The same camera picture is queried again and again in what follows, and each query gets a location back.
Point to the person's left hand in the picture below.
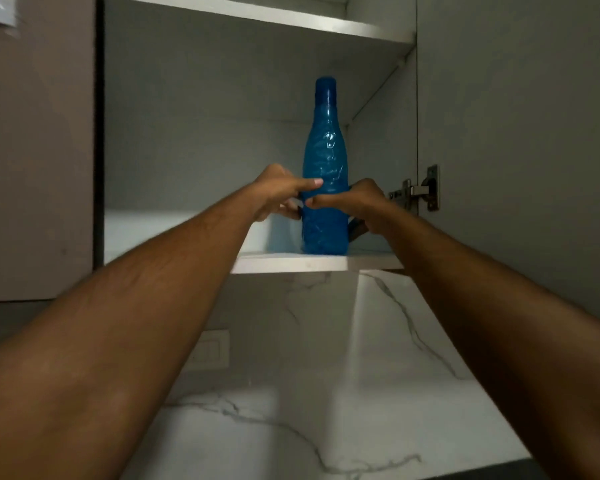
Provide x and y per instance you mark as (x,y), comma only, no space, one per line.
(275,192)

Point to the person's right hand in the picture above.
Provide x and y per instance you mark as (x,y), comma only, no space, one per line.
(365,202)

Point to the blue plastic water bottle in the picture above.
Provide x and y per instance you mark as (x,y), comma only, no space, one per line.
(325,144)

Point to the brown wall cabinet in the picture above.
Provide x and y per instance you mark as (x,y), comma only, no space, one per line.
(505,119)

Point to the person's right forearm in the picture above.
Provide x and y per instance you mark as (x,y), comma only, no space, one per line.
(505,334)

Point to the person's left forearm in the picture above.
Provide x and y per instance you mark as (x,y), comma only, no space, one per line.
(105,334)

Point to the metal cabinet hinge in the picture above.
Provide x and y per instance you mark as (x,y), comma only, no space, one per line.
(420,189)

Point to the white wall switch board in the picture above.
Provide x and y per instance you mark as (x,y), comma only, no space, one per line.
(212,349)

